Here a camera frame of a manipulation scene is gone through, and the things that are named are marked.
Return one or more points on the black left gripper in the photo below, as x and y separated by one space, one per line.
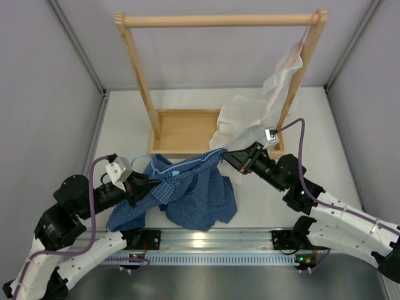
137 185

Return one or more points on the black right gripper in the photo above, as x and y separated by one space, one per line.
245 159

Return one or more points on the blue wire hanger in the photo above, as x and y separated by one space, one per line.
205 160

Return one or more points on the blue checked shirt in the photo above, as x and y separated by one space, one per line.
195 199

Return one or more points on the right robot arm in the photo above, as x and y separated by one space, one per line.
326 221

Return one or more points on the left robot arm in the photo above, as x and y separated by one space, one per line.
51 270

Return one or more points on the white shirt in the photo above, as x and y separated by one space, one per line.
244 120

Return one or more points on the wooden clothes rack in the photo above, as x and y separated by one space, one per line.
181 133

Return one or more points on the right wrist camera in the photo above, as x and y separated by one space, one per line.
272 138

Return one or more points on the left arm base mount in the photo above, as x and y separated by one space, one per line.
141 240

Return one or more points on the grey slotted cable duct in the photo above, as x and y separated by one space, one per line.
216 259

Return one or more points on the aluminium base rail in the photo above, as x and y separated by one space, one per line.
259 239

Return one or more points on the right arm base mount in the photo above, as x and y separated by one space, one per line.
287 240

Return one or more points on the pink wire hanger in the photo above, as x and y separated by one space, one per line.
301 42

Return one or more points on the aluminium frame post left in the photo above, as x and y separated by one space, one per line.
61 18

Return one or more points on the aluminium frame post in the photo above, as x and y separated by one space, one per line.
356 36
61 18

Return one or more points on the aluminium frame post right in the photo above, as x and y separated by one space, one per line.
356 36

